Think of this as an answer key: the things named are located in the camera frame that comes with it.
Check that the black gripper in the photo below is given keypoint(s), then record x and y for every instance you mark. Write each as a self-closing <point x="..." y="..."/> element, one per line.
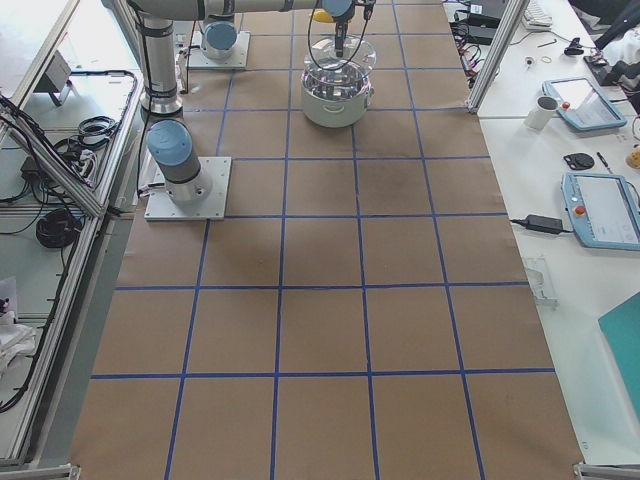
<point x="340" y="26"/>

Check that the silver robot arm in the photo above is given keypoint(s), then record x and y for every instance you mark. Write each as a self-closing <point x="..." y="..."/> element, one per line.
<point x="151" y="23"/>
<point x="218" y="37"/>

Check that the pale green electric pot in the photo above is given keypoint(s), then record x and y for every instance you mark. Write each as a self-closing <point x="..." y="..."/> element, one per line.
<point x="335" y="99"/>

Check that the white mug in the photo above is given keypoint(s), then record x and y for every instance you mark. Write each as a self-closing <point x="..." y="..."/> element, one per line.
<point x="543" y="110"/>

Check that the far blue teach pendant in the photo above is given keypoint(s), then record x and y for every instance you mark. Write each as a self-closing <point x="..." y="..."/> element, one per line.
<point x="583" y="105"/>

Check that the blue teach pendant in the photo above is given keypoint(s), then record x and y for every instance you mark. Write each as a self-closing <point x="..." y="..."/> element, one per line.
<point x="583" y="105"/>
<point x="602" y="210"/>

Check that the black power adapter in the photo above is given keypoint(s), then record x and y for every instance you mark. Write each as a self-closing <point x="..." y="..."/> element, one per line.
<point x="545" y="224"/>

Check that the near blue teach pendant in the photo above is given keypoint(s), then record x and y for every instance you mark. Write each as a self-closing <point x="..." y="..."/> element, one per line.
<point x="602" y="210"/>

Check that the teal board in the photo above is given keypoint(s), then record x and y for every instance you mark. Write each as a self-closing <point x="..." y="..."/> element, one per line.
<point x="620" y="327"/>

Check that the white crumpled cloth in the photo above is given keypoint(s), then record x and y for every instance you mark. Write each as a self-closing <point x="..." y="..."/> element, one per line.
<point x="17" y="339"/>

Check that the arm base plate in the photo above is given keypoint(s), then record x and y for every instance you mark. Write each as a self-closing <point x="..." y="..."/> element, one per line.
<point x="202" y="198"/>
<point x="204" y="57"/>

